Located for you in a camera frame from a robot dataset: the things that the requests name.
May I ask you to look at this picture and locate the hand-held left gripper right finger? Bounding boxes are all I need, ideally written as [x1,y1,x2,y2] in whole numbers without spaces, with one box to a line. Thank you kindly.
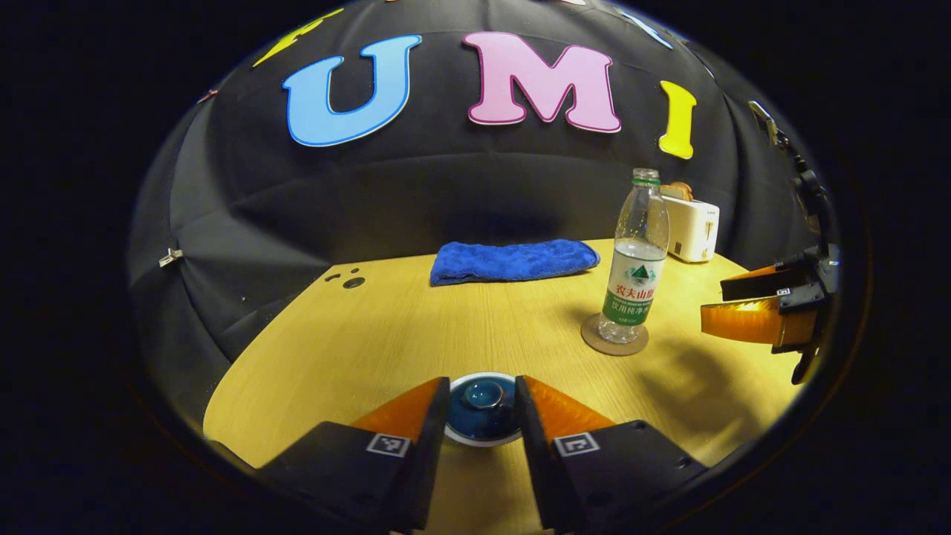
[514,374,710,535]

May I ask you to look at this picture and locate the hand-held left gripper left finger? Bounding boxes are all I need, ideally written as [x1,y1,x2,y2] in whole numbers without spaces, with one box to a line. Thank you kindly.
[256,376,451,535]

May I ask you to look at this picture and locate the dark blue teacup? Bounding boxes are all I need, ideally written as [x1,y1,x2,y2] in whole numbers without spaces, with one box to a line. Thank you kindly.
[444,372,523,448]

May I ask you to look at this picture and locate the dark blue teacup lid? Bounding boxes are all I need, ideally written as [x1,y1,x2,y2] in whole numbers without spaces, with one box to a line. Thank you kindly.
[448,375,519,441]

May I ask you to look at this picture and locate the clear plastic water bottle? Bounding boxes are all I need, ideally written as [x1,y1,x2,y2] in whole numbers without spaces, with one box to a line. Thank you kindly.
[598,168,671,345]

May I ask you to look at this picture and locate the round brown coaster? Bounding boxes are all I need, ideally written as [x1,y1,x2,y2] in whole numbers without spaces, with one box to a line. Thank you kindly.
[580,312,649,357]

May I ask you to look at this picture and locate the white toaster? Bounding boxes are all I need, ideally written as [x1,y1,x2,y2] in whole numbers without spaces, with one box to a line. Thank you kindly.
[660,195,721,264]

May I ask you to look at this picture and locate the blue folded towel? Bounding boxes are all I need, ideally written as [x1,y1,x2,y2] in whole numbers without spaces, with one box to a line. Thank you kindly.
[429,239,601,288]

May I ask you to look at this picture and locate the black backdrop cloth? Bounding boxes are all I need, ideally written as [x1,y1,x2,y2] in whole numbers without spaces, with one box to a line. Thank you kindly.
[126,0,825,424]

